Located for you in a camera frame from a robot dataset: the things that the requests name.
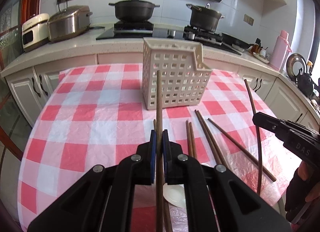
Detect white ceramic spoon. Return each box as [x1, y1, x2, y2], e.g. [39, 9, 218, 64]
[163, 183, 186, 208]

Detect dark curved chopstick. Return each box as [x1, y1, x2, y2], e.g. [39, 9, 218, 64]
[244, 79, 263, 196]

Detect right hand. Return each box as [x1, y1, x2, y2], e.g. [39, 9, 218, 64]
[285, 161, 319, 224]

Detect white lower cabinets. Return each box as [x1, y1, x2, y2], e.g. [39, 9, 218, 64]
[1, 52, 319, 130]

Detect black kettle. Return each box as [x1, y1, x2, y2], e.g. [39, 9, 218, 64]
[296, 68, 314, 98]

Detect glass pot lid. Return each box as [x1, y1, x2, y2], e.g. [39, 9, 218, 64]
[286, 53, 307, 78]

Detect small plate with food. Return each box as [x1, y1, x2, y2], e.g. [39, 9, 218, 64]
[252, 52, 269, 64]

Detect pink thermos bottle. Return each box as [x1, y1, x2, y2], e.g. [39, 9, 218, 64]
[269, 30, 292, 71]

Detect pink checkered tablecloth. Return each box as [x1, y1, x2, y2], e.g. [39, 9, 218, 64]
[17, 64, 300, 230]

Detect condiment bottles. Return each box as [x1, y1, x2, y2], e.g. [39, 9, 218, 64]
[250, 38, 263, 54]

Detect black wok pan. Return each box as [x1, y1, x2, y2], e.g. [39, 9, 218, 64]
[221, 33, 253, 50]

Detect white perforated utensil basket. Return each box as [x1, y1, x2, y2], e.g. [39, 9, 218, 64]
[142, 38, 212, 110]

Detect tall black stock pot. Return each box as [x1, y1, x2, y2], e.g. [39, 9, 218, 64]
[186, 3, 225, 33]

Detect white stone countertop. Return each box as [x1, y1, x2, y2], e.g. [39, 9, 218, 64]
[1, 29, 319, 118]

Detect black gas stove top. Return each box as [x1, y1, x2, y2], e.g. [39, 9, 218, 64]
[96, 21, 242, 55]

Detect silver rice cooker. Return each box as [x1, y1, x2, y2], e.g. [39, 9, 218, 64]
[48, 5, 93, 42]

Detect white small oven appliance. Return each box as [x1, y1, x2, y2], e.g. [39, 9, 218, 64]
[22, 13, 49, 52]

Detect black casserole pot with lid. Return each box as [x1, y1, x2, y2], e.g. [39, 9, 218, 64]
[108, 0, 160, 22]

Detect red wooden glass door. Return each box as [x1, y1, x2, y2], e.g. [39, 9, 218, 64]
[1, 0, 40, 160]

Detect gold wall switch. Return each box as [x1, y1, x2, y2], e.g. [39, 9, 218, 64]
[244, 14, 254, 26]

